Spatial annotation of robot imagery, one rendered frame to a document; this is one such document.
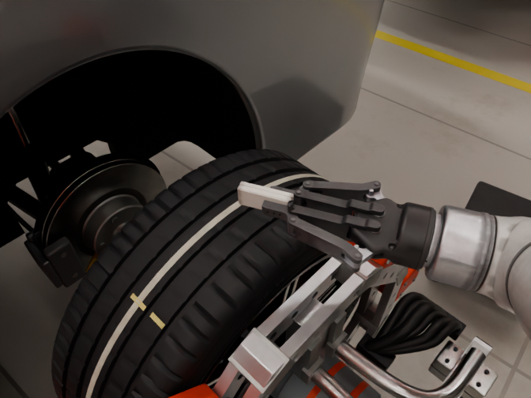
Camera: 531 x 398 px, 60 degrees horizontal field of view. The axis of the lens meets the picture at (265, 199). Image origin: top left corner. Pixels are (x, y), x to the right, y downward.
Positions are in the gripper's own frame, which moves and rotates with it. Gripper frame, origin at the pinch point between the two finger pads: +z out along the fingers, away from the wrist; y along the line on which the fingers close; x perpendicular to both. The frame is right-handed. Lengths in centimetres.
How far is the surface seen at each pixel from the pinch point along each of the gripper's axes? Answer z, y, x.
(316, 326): -9.6, -7.5, -14.7
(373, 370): -18.8, -6.2, -25.6
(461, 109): -47, 213, -132
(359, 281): -13.6, 1.5, -14.9
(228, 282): 2.7, -7.7, -9.5
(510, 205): -63, 106, -96
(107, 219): 42, 12, -34
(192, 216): 11.9, 0.7, -9.0
